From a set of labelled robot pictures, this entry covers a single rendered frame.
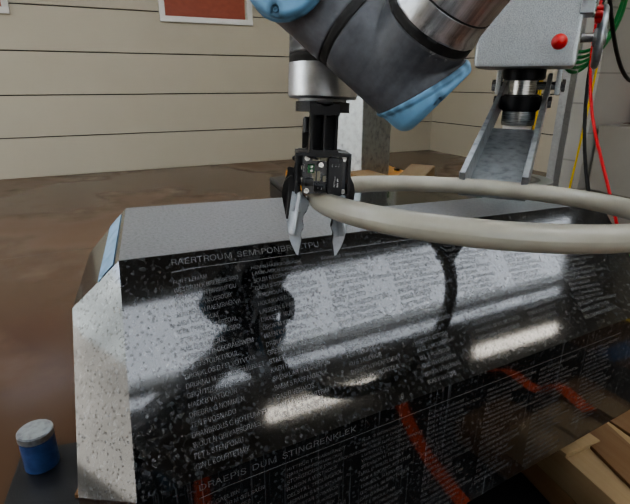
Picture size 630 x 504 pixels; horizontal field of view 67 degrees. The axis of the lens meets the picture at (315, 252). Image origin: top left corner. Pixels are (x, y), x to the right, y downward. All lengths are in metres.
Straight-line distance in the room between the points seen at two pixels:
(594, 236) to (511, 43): 0.80
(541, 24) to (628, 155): 2.66
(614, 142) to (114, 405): 3.60
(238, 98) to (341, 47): 6.75
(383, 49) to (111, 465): 0.64
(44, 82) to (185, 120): 1.72
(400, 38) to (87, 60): 6.57
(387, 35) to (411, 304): 0.54
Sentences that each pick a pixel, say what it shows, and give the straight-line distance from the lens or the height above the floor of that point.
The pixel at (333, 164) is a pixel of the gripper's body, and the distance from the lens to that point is 0.61.
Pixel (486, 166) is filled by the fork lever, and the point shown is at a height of 0.97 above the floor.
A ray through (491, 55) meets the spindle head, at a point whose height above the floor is 1.20.
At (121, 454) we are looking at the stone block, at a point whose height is 0.65.
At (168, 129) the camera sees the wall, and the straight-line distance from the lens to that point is 7.03.
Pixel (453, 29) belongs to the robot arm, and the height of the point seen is 1.18.
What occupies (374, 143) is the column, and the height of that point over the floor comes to 0.92.
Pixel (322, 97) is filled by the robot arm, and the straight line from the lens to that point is 0.61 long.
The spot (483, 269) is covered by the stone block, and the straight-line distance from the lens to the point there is 1.00.
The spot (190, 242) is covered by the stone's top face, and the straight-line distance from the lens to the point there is 0.87.
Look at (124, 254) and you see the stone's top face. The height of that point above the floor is 0.87.
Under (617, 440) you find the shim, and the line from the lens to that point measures 1.63.
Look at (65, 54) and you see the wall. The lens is 6.95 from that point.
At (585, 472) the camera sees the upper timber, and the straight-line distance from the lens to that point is 1.51.
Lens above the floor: 1.14
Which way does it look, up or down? 20 degrees down
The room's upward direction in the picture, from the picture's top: straight up
